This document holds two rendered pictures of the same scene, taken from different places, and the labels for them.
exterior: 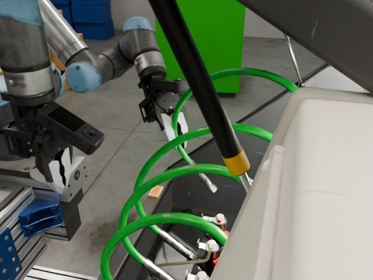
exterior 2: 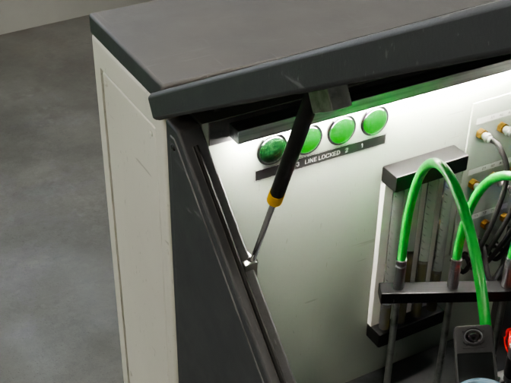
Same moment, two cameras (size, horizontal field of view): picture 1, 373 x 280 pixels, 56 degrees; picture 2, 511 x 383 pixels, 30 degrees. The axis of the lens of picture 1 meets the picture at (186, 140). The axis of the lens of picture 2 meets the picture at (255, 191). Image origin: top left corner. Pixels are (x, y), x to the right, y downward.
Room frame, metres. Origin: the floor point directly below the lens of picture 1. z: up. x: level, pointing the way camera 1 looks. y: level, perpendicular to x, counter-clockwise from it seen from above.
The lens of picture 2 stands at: (1.56, 0.41, 2.09)
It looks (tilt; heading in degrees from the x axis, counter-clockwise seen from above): 34 degrees down; 224
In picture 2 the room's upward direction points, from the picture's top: 1 degrees clockwise
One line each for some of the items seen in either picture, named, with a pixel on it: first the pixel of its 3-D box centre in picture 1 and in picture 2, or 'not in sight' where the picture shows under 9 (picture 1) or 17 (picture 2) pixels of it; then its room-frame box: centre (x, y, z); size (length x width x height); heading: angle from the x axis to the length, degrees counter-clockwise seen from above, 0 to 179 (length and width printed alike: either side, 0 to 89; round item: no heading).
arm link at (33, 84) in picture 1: (28, 79); not in sight; (0.55, 0.26, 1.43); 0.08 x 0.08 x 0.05
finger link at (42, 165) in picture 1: (47, 159); not in sight; (0.53, 0.25, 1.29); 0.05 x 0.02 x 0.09; 163
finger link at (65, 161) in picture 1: (54, 167); not in sight; (0.57, 0.26, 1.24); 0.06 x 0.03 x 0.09; 73
